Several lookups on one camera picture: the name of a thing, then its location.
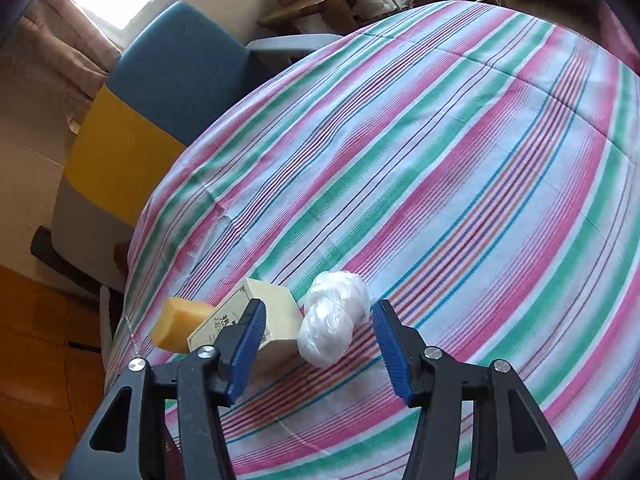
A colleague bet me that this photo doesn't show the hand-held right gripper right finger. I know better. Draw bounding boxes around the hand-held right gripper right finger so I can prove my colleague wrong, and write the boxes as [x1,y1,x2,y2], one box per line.
[371,300,578,480]

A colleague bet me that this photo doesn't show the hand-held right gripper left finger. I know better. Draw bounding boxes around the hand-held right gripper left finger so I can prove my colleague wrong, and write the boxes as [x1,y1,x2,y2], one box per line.
[62,299,268,480]

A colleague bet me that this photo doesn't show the beige cardboard box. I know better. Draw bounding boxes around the beige cardboard box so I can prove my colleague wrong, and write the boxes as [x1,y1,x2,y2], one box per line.
[186,278,306,376]

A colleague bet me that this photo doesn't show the white plastic bag bundle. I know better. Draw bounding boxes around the white plastic bag bundle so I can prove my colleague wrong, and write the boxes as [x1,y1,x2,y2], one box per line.
[297,271,372,367]

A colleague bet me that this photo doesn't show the yellow sponge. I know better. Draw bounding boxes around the yellow sponge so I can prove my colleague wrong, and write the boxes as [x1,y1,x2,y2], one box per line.
[150,297,218,353]

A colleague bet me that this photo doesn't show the striped blanket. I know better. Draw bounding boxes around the striped blanket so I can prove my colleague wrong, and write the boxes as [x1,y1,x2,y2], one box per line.
[105,0,640,480]

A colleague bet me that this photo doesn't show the blue yellow grey chair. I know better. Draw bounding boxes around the blue yellow grey chair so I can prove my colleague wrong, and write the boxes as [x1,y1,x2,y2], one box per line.
[30,0,346,361]

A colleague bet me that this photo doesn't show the pink curtain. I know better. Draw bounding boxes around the pink curtain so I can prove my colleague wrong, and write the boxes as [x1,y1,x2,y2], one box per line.
[15,0,121,73]

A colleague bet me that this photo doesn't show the pink patterned cloth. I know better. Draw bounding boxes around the pink patterned cloth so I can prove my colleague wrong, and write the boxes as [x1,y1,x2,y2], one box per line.
[597,2,640,83]

